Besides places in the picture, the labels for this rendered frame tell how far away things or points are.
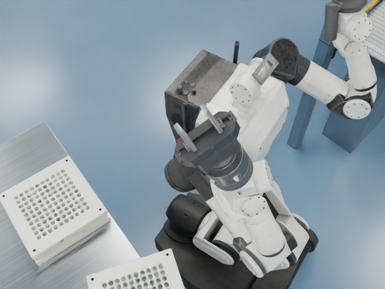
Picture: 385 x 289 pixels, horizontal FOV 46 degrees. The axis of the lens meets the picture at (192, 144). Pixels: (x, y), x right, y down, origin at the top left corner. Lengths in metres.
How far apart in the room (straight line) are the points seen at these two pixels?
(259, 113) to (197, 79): 0.20
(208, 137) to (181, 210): 1.24
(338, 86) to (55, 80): 2.05
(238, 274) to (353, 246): 0.66
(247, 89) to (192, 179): 0.26
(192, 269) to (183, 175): 1.02
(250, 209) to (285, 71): 0.49
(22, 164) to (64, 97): 1.37
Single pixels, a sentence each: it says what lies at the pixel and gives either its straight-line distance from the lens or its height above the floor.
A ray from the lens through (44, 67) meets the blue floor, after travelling 3.15.
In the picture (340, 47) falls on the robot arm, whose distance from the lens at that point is 1.37.
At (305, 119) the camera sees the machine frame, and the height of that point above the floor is 0.28.
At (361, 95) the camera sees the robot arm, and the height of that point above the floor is 1.15.
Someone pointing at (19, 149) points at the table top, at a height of 0.88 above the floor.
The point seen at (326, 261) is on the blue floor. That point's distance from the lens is 2.39.
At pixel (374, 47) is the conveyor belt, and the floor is 0.83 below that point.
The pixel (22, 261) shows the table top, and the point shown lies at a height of 0.88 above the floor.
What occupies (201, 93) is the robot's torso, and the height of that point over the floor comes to 1.23.
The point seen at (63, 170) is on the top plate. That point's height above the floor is 0.94.
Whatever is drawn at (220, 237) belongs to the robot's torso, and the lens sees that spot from 1.98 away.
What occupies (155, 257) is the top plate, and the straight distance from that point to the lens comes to 1.30.
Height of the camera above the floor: 2.16
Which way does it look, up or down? 56 degrees down
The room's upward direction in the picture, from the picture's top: straight up
